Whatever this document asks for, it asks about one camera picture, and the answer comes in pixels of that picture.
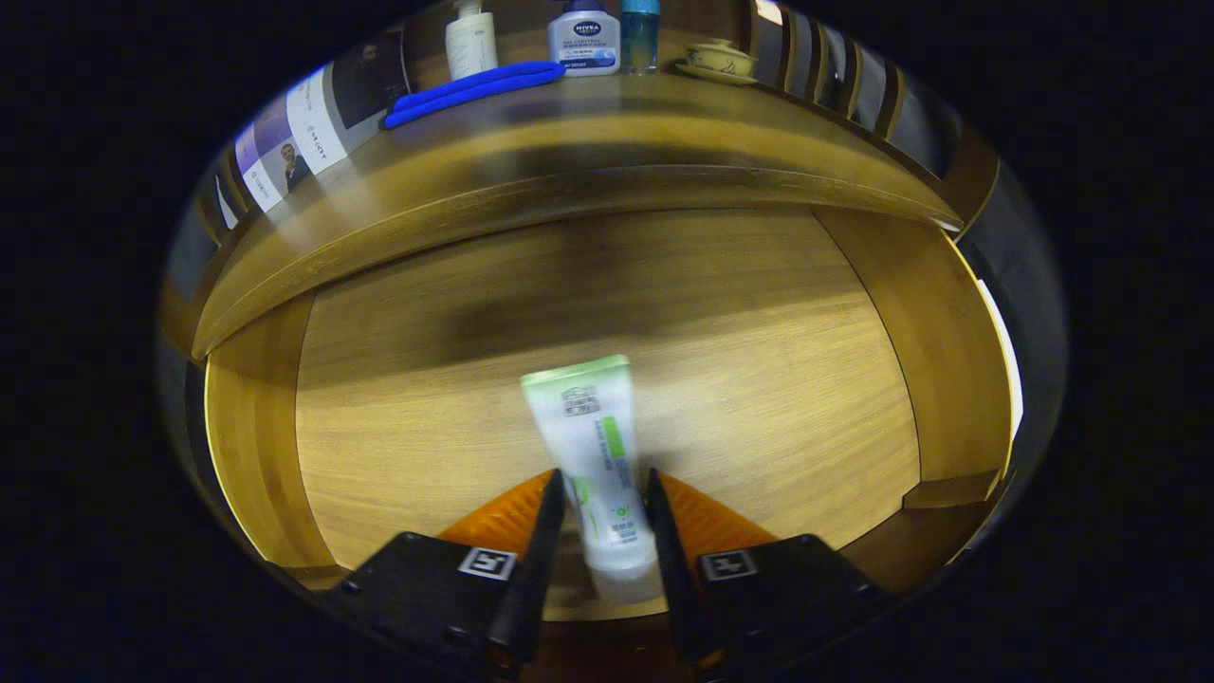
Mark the teal bottle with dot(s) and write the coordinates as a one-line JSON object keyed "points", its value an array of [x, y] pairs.
{"points": [[640, 38]]}

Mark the blue folded cloth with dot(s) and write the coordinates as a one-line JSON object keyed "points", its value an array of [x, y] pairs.
{"points": [[474, 87]]}

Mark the purple book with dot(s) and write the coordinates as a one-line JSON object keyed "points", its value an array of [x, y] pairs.
{"points": [[270, 156]]}

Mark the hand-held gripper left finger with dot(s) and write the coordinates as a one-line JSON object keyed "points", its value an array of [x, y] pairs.
{"points": [[536, 569]]}

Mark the white green tube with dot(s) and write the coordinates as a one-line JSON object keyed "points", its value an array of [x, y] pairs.
{"points": [[593, 446]]}

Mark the wooden countertop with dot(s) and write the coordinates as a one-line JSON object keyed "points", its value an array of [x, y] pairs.
{"points": [[569, 133]]}

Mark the ceramic lidded teacup with saucer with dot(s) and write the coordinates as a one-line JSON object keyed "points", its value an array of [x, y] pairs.
{"points": [[721, 62]]}

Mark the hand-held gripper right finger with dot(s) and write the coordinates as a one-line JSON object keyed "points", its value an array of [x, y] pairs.
{"points": [[669, 569]]}

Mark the white book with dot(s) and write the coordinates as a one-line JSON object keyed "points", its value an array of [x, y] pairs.
{"points": [[318, 123]]}

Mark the black backdrop cloth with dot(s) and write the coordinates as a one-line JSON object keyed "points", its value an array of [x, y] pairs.
{"points": [[1036, 285]]}

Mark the white bottle blue pump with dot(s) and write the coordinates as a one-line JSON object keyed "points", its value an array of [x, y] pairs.
{"points": [[583, 43]]}

